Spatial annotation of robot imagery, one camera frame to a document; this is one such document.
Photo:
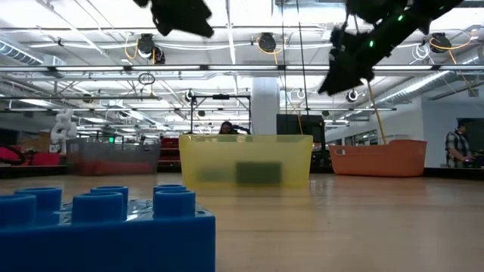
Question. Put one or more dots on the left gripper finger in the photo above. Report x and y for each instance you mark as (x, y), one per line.
(189, 24)

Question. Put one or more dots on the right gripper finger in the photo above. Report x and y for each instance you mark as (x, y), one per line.
(346, 73)
(342, 41)

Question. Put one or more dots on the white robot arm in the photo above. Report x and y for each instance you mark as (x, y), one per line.
(64, 130)

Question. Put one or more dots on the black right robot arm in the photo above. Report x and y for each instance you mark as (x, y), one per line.
(423, 11)

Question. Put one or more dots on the black cabinet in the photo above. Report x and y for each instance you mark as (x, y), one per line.
(298, 126)

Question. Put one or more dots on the white pillar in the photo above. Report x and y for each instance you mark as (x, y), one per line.
(264, 106)

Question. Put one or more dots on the orange plastic bin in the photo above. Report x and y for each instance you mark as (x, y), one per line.
(378, 158)

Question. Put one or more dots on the person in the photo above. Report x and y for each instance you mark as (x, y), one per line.
(457, 147)
(227, 128)

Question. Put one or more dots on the red cabinet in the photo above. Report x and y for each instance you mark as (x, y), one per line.
(169, 151)

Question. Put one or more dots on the yellow translucent plastic bin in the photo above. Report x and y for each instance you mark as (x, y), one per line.
(211, 151)

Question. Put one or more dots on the grey translucent plastic bin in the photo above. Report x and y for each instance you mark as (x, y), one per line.
(113, 151)

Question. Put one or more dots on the silver ventilation duct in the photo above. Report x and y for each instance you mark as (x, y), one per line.
(19, 53)
(416, 88)

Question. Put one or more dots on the black frame stand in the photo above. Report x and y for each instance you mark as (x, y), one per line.
(221, 97)

